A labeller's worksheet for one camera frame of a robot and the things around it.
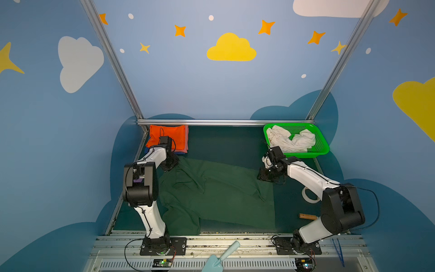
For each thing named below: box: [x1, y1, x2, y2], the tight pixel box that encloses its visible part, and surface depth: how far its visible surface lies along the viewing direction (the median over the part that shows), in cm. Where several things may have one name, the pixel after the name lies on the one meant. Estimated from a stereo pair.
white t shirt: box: [266, 124, 316, 154], surface depth 113 cm
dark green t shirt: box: [158, 155, 276, 236], surface depth 90 cm
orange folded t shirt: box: [145, 124, 186, 151], surface depth 113 cm
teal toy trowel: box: [201, 240, 241, 272], surface depth 72 cm
